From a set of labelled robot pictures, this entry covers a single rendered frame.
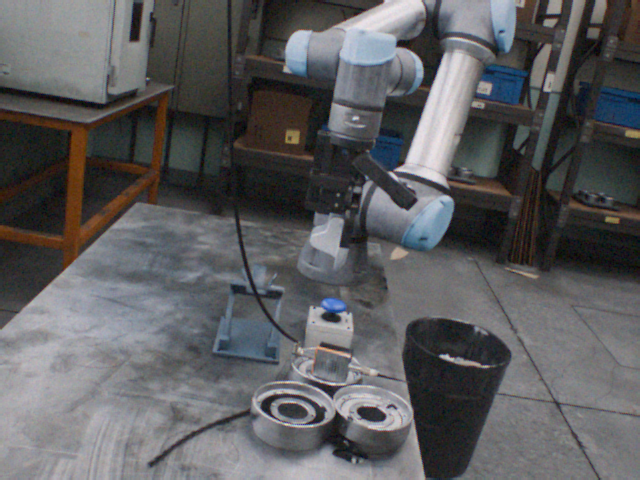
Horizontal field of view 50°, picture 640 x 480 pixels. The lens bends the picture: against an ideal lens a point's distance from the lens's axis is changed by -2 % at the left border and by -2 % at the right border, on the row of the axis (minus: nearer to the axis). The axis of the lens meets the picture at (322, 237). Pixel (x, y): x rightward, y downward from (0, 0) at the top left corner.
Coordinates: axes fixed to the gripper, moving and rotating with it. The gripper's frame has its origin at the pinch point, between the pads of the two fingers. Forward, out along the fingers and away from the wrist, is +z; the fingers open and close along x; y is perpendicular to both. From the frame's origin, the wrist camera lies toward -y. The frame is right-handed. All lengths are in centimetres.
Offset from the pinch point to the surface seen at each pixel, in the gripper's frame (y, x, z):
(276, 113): 40, -325, 24
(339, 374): -1.8, 17.4, 9.9
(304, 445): 1.7, 30.6, 13.2
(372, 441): -6.4, 29.3, 11.8
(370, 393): -6.3, 19.2, 11.0
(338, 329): -1.4, 3.3, 9.7
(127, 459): 21.2, 38.0, 14.1
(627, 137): -176, -323, -2
